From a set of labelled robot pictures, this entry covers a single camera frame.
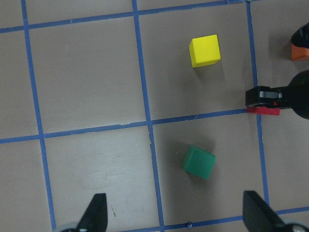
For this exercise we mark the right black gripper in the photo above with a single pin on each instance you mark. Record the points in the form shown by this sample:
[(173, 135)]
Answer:
[(297, 92)]

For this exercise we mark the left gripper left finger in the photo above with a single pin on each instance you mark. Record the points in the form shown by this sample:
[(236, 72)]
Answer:
[(95, 216)]

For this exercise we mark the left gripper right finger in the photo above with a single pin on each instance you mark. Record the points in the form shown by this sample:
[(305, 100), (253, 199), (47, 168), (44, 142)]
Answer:
[(258, 216)]

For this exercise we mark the red wooden block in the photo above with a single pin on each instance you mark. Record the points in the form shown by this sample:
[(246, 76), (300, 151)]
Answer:
[(264, 111)]

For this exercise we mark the orange wooden block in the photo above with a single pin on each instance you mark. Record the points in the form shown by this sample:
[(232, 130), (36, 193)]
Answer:
[(299, 53)]

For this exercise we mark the yellow wooden block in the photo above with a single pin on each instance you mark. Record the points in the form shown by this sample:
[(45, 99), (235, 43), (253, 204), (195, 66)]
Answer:
[(204, 51)]

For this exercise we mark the green wooden block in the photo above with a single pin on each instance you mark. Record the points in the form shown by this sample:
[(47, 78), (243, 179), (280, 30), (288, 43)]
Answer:
[(198, 162)]

